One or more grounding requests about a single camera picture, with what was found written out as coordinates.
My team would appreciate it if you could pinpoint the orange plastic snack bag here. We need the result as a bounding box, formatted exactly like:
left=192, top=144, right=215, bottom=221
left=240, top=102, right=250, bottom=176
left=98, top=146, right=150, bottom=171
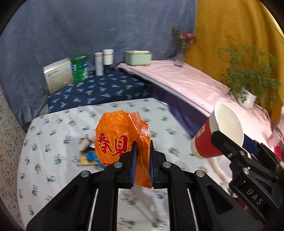
left=94, top=110, right=152, bottom=189

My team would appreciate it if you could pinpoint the red white paper cup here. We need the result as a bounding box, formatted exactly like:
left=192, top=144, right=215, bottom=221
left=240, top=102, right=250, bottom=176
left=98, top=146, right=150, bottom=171
left=191, top=102, right=244, bottom=159

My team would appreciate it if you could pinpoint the blue wrapper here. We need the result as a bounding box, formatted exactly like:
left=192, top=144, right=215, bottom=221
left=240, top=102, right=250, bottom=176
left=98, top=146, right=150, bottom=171
left=85, top=151, right=102, bottom=166

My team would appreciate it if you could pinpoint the small gold dark packet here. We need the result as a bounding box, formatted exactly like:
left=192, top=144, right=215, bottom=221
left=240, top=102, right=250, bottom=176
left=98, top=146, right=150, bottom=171
left=79, top=153, right=89, bottom=166

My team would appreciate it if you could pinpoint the white tissue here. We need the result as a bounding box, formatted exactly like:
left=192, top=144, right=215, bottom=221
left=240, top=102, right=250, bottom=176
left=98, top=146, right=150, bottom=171
left=79, top=134, right=95, bottom=152

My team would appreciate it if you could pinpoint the pink tumbler with lid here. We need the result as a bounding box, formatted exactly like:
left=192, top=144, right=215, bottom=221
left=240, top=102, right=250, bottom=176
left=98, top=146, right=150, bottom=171
left=268, top=127, right=283, bottom=147

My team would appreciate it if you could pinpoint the navy floral cloth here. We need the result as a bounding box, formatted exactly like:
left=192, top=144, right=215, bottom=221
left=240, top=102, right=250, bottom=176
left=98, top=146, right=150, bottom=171
left=48, top=68, right=153, bottom=113

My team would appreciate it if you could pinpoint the green plant in white pot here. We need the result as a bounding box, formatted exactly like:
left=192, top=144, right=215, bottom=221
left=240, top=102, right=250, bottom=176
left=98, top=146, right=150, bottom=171
left=218, top=44, right=283, bottom=109

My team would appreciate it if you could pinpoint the pink tablecloth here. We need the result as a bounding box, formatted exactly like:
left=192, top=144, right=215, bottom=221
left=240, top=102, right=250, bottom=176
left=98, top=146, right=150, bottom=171
left=118, top=60, right=272, bottom=143

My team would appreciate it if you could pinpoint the panda print tablecloth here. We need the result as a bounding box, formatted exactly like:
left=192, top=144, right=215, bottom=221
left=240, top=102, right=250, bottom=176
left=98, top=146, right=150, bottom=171
left=17, top=98, right=229, bottom=230

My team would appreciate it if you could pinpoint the mint green tissue box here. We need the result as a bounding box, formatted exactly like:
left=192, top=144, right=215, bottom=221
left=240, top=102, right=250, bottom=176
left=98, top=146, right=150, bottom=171
left=125, top=50, right=153, bottom=66

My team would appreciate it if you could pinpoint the white slim bottle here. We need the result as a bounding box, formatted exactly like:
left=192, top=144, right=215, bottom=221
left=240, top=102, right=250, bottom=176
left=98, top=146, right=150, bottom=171
left=94, top=52, right=103, bottom=76

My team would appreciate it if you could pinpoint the white jar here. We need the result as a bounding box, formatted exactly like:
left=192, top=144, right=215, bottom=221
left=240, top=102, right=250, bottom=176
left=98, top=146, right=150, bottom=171
left=103, top=49, right=114, bottom=65

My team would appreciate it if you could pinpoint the green can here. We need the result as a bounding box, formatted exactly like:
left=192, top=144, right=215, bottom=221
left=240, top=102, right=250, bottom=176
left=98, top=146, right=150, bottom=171
left=71, top=55, right=89, bottom=83

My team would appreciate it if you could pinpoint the beige cardboard box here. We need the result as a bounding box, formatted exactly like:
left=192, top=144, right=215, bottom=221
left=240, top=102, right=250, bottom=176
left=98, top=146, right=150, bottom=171
left=43, top=58, right=73, bottom=94

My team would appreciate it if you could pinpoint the glass vase with pink flowers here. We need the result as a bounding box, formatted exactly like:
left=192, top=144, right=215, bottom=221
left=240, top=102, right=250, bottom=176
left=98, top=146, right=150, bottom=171
left=171, top=27, right=196, bottom=67

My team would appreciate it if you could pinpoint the mustard yellow backdrop cloth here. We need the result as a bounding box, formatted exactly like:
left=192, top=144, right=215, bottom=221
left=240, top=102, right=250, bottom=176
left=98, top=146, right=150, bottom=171
left=184, top=0, right=284, bottom=120

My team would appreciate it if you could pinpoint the blue backdrop cloth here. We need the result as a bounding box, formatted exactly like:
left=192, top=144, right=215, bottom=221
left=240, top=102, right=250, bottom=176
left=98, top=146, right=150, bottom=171
left=1, top=1, right=197, bottom=125

